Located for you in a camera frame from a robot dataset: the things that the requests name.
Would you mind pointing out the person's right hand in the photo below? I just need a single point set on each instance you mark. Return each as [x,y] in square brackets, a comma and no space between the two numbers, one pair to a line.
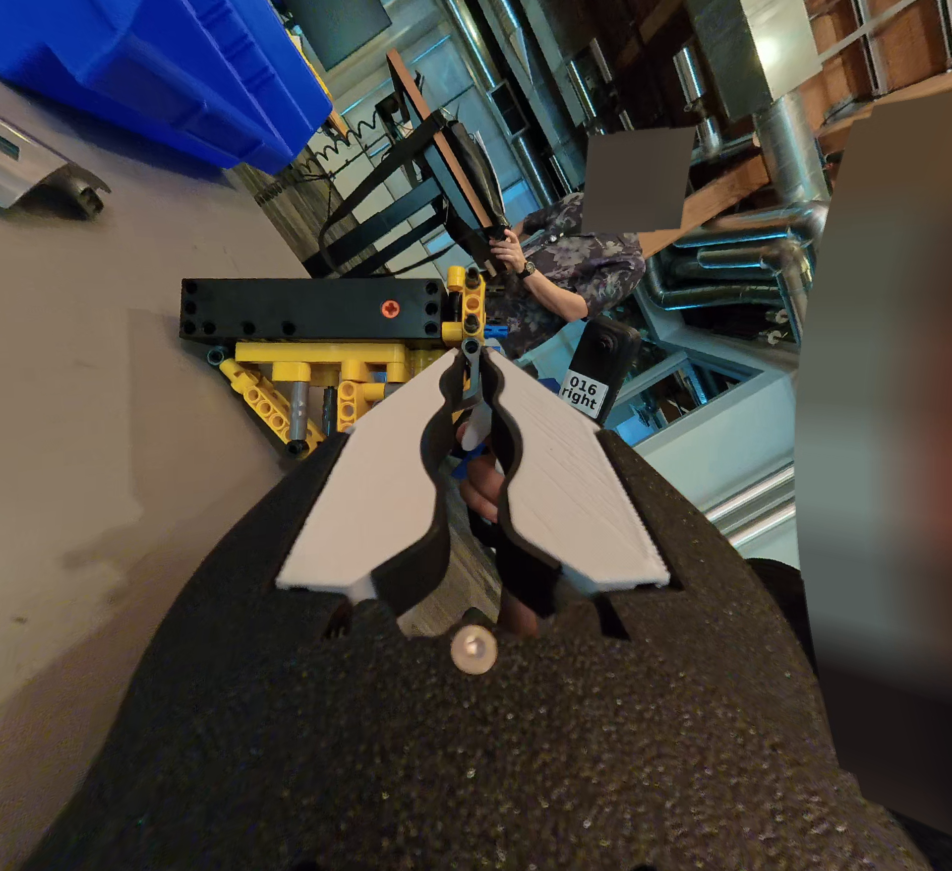
[483,490]

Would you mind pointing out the dark computer monitor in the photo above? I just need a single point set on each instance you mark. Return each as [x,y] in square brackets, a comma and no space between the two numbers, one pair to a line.
[338,8]

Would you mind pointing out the grey curved brick panel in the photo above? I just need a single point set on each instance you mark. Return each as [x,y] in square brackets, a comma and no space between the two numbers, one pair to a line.
[471,365]

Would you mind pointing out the metal ventilation duct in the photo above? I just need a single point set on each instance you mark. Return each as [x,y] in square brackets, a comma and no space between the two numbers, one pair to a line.
[729,8]

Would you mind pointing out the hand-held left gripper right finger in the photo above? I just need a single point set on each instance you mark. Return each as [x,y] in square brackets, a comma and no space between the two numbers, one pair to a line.
[573,499]

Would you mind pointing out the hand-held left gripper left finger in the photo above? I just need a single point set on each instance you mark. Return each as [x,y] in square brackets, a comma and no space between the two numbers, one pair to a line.
[372,499]

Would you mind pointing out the brown top standing desk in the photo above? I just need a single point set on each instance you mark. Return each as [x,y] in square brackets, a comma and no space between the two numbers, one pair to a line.
[446,157]

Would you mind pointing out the yellow black toy brick model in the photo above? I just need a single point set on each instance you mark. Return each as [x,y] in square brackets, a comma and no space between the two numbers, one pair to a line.
[297,309]

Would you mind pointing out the blue plastic storage bin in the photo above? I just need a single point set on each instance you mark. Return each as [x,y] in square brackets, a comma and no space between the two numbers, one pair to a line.
[149,30]

